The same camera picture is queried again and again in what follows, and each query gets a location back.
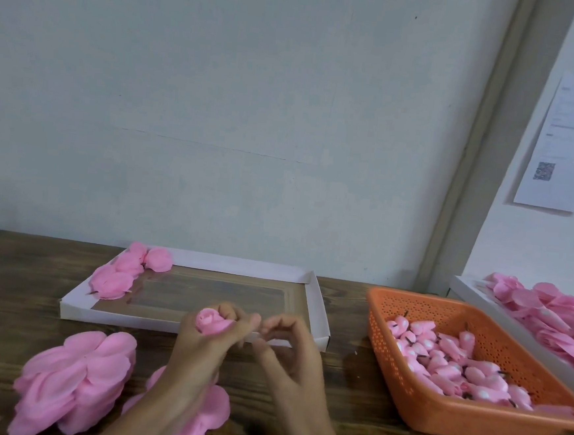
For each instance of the person's right hand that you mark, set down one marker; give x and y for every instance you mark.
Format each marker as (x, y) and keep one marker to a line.
(290, 369)

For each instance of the person's left hand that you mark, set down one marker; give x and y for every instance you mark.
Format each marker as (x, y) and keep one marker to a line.
(197, 356)

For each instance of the pink petal flower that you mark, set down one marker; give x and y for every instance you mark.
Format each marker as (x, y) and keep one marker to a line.
(211, 321)

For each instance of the stack of pink petals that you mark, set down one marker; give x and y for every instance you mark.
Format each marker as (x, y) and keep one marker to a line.
(71, 381)
(207, 415)

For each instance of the white shallow tray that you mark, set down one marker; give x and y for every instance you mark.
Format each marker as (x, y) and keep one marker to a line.
(211, 296)

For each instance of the group of finished pink roses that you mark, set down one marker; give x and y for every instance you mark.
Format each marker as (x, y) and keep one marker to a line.
(114, 276)

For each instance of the pink rose buds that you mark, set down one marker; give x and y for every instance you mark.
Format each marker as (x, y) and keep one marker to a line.
(454, 365)

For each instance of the pile of pink petals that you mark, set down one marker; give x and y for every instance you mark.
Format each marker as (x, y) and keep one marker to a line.
(552, 315)

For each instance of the orange plastic basket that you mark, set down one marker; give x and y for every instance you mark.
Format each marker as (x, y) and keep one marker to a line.
(449, 421)

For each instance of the white paper notice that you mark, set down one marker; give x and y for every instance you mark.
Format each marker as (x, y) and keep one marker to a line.
(570, 148)

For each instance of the grey door frame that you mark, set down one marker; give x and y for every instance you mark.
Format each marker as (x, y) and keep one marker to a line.
(491, 142)

